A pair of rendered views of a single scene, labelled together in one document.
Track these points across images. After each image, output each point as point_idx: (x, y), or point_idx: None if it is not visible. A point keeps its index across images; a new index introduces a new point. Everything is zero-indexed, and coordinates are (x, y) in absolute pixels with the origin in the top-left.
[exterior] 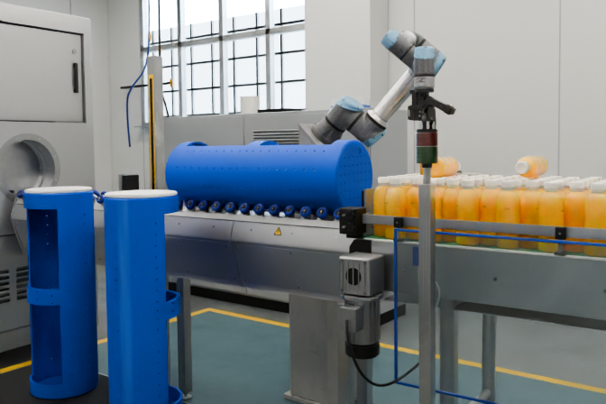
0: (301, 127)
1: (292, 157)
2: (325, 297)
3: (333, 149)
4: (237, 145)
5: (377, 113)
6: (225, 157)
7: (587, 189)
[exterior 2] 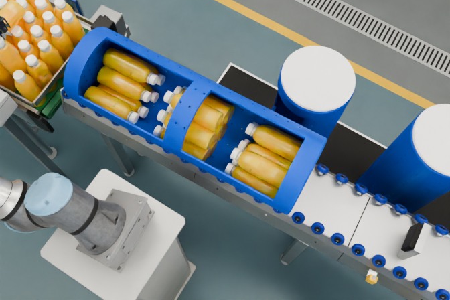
0: (141, 195)
1: (151, 50)
2: None
3: (106, 31)
4: (223, 95)
5: (9, 181)
6: (236, 93)
7: None
